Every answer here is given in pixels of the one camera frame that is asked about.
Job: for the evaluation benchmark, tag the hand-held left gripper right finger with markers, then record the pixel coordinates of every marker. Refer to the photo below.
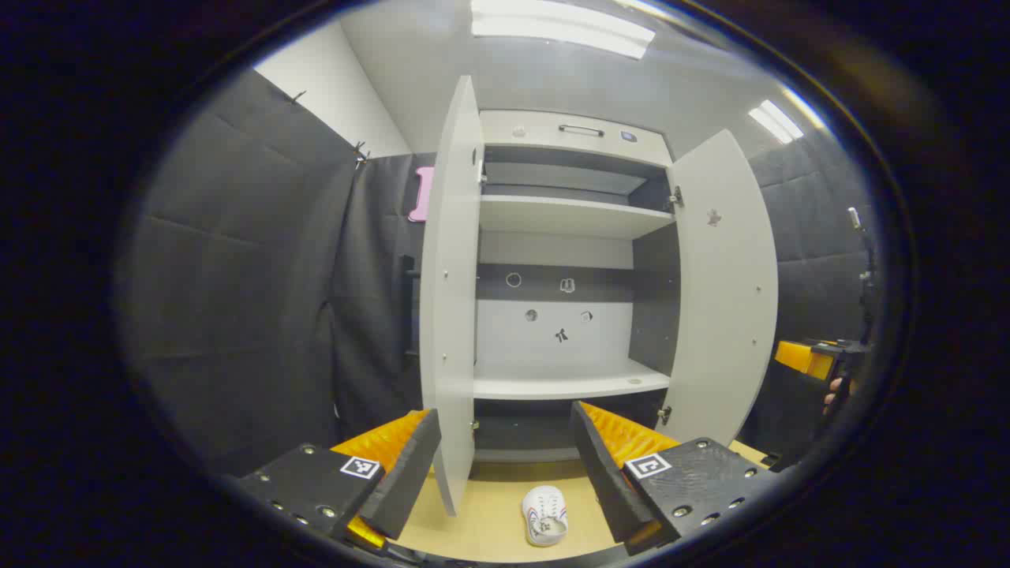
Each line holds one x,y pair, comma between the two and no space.
600,473

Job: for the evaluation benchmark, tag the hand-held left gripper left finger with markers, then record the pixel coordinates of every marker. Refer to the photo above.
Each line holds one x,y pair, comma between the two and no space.
410,473

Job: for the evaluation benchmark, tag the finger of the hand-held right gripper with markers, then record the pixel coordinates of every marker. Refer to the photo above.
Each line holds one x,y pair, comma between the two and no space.
797,356

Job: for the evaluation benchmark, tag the white canvas shoe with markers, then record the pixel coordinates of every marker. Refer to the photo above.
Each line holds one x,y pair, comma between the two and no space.
544,513

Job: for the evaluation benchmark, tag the white cabinet door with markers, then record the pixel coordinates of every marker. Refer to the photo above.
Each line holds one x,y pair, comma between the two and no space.
722,315
450,315

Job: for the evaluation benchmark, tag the white grey shoe cabinet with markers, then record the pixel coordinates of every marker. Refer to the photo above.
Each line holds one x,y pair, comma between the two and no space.
552,383

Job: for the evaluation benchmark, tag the small black clamp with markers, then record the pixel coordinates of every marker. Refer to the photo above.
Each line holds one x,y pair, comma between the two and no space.
771,458

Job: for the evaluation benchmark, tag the small ceiling light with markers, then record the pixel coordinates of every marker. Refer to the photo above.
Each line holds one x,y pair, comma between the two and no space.
777,122

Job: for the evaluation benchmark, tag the long ceiling light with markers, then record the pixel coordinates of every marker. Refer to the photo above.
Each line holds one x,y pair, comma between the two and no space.
552,28

